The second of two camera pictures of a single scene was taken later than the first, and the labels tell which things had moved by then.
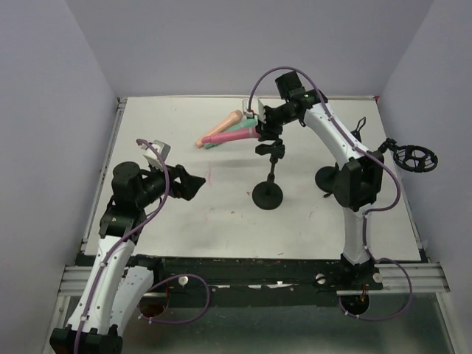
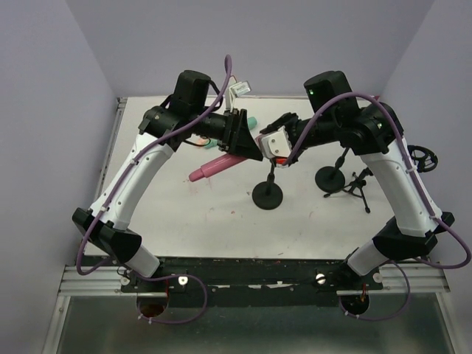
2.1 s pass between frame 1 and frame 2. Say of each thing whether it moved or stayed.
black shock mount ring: stayed
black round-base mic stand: stayed
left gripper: moved
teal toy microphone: stayed
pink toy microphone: moved
